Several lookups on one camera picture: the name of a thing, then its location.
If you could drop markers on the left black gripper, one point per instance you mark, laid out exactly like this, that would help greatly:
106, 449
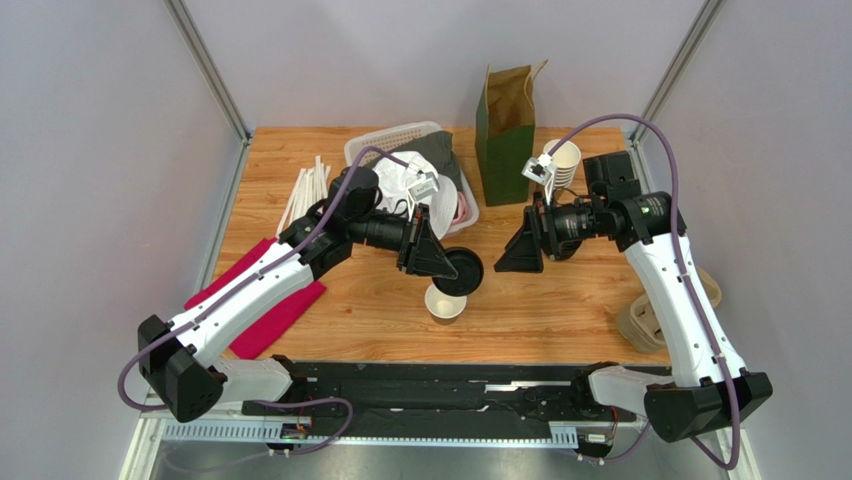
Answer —
429, 258

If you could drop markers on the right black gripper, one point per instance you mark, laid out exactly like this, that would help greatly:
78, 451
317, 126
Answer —
539, 230

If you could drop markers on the black cup lid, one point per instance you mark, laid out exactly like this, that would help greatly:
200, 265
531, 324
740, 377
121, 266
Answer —
470, 273

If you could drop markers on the brown paper coffee cup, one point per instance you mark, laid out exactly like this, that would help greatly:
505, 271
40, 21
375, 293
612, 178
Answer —
444, 309

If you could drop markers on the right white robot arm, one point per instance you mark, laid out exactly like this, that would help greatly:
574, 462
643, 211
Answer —
709, 387

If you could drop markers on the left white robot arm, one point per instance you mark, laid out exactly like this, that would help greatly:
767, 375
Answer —
178, 358

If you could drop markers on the stack of black lids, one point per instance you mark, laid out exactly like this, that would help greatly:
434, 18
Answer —
565, 250

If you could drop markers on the pink cloth in basket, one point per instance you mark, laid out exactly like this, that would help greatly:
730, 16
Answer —
462, 212

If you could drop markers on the white bucket hat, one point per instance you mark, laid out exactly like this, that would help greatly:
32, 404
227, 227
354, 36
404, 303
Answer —
442, 205

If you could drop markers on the stack of paper cups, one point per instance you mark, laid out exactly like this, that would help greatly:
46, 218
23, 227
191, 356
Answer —
567, 159

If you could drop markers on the green paper bag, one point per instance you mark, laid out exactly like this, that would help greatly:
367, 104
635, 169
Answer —
505, 132

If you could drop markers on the olive green cloth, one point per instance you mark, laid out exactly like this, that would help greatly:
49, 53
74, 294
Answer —
432, 153

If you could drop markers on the white plastic basket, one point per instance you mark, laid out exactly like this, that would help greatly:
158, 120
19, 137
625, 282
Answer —
391, 138

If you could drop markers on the beige cup carrier tray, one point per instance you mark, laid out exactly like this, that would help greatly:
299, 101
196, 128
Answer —
638, 323

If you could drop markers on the bundle of white straws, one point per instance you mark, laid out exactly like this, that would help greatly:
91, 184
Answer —
310, 187

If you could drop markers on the red cloth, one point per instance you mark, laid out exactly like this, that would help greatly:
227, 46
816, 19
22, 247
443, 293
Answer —
276, 321

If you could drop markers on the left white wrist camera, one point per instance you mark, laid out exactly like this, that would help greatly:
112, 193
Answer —
421, 187

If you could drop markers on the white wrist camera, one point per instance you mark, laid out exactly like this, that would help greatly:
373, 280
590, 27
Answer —
421, 187
541, 170

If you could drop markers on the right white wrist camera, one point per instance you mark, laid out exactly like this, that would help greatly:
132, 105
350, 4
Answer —
541, 170

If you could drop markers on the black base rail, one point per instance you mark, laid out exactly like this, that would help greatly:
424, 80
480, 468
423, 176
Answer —
448, 404

